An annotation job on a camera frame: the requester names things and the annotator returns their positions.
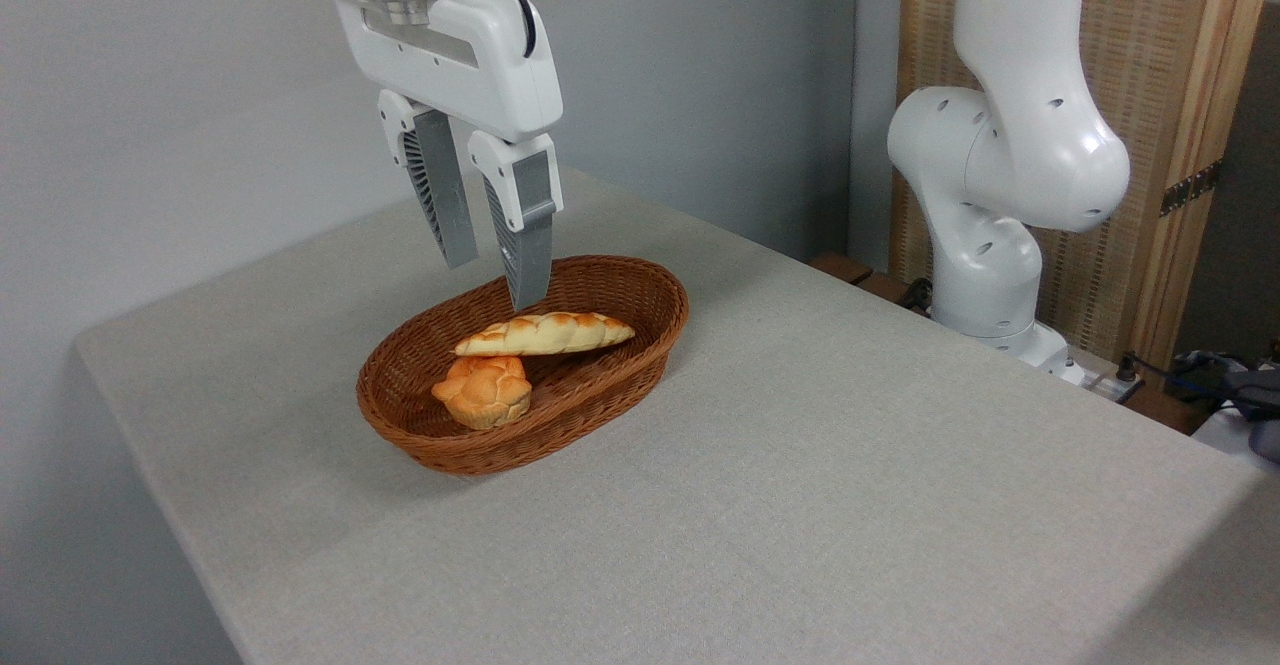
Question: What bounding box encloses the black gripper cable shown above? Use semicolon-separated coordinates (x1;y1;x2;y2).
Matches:
447;0;538;59

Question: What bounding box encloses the dark grey bag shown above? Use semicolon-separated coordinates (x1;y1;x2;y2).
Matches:
1222;369;1280;464

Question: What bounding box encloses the black floor cable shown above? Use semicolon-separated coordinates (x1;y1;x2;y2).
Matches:
1118;352;1280;418

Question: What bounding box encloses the long braided bread loaf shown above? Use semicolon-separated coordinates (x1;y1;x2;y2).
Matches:
454;312;637;358

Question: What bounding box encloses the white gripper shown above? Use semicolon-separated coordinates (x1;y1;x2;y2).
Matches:
333;0;564;312

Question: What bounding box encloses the grey tablecloth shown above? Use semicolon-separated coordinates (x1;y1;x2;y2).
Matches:
72;167;1280;665

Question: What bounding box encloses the brown wicker oval basket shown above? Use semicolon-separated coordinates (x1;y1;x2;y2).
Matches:
356;255;690;476

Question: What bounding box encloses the black metal screen hinge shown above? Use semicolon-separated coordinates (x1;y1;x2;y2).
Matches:
1160;160;1223;218

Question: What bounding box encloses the round knotted bread roll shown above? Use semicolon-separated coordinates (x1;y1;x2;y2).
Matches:
431;355;533;431

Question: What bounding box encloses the white power strip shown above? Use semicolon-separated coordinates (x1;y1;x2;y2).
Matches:
1083;369;1147;406

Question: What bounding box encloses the wooden woven folding screen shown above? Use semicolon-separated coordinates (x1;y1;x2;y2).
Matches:
890;0;1279;376

